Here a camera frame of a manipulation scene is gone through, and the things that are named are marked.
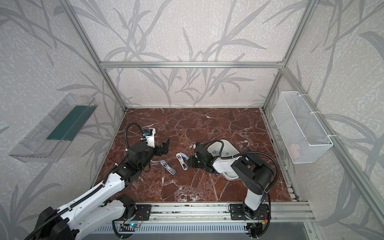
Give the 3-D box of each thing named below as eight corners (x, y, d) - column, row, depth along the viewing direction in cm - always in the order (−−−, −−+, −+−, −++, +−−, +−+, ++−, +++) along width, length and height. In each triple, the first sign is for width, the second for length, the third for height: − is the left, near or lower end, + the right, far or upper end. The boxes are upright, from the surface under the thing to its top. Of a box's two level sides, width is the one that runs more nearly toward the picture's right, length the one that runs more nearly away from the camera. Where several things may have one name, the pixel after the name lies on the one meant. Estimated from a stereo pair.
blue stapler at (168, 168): (161, 164, 92) (159, 161, 89) (164, 161, 93) (162, 158, 90) (173, 176, 88) (172, 173, 84) (176, 173, 89) (175, 170, 85)
